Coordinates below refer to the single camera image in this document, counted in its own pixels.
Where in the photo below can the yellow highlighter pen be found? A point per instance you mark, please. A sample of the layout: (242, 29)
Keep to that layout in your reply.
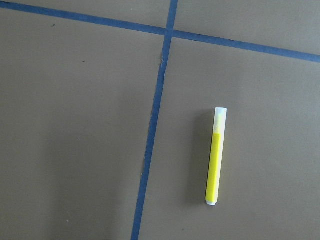
(216, 155)

